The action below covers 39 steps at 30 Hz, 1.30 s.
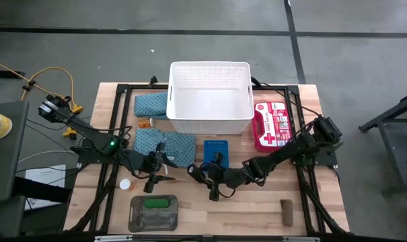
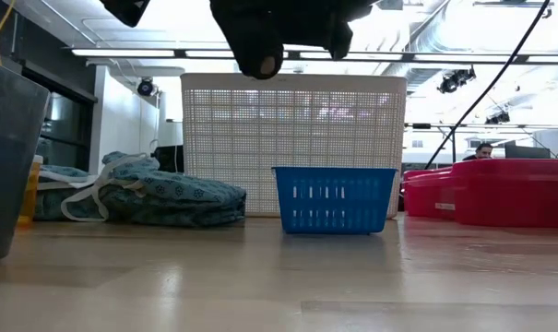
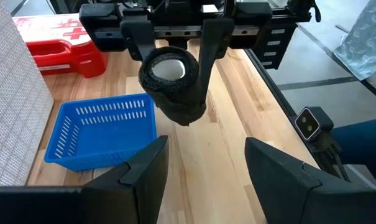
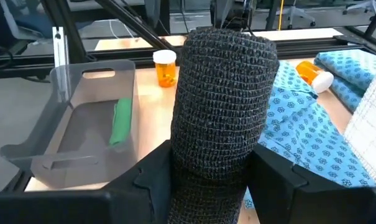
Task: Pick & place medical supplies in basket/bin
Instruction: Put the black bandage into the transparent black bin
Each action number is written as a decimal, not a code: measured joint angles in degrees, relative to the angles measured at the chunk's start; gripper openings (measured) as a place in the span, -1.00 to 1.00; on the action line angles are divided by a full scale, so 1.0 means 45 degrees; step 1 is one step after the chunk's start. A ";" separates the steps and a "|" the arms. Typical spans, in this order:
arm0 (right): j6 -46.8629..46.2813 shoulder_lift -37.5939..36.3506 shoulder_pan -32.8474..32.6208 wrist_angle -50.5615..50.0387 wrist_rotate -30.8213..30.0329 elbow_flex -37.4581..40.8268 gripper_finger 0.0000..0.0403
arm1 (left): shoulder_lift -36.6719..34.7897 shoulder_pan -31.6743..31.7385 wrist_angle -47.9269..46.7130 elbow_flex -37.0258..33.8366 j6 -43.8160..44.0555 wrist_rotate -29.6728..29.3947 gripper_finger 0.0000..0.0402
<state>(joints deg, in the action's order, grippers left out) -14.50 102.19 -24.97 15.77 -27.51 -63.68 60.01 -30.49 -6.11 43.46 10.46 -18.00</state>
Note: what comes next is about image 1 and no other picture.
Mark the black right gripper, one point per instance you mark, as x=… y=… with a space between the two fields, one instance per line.
x=221 y=176

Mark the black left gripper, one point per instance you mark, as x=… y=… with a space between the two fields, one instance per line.
x=149 y=166

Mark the blue patterned gown white ties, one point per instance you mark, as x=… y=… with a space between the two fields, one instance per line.
x=179 y=144

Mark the green bandage roll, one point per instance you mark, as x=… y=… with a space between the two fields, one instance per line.
x=156 y=203

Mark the orange pill bottle white cap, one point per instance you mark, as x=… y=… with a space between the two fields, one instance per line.
x=144 y=123
x=124 y=184

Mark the blue patterned cloth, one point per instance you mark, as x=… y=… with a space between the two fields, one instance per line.
x=151 y=106

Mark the brown bandage roll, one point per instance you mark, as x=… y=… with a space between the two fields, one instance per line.
x=286 y=211

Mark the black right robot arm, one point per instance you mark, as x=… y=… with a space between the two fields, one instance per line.
x=280 y=156

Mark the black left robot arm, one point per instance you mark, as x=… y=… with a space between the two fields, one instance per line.
x=89 y=132

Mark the small blue plastic basket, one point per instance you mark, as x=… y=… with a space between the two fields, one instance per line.
x=210 y=149

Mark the large white plastic basket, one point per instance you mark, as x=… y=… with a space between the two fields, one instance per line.
x=210 y=104

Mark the grey plastic tray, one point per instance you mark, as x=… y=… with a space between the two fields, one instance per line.
x=152 y=220

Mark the red first aid kit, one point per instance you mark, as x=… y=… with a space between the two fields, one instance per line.
x=270 y=127

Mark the white paper sheet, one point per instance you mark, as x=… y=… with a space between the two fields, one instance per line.
x=45 y=174

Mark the grey side cart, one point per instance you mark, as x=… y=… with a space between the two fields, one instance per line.
x=4 y=168

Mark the black flat floor bar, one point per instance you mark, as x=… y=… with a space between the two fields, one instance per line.
x=8 y=74

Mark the black metal stand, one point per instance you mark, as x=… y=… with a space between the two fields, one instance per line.
x=395 y=158

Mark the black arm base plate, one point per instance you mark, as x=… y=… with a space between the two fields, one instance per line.
x=327 y=159
x=89 y=158

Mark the black frame clamp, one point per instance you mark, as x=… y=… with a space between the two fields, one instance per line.
x=256 y=81
x=152 y=81

